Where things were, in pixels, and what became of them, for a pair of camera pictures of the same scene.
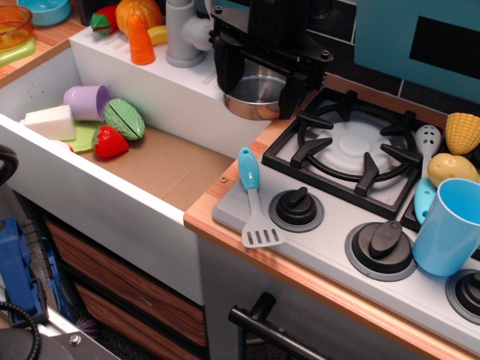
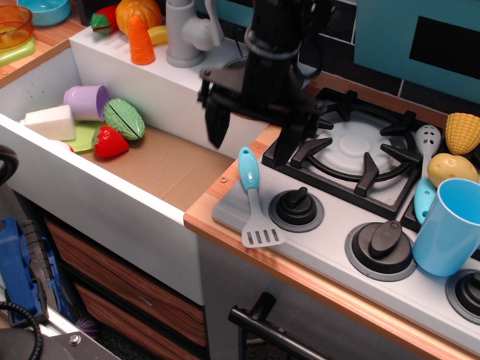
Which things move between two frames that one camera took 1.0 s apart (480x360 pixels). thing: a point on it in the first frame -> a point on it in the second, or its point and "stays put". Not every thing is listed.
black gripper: [274, 31] -> [271, 88]
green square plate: [10, 55] stays put
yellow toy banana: [159, 35] stays put
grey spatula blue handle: [259, 230] stays put
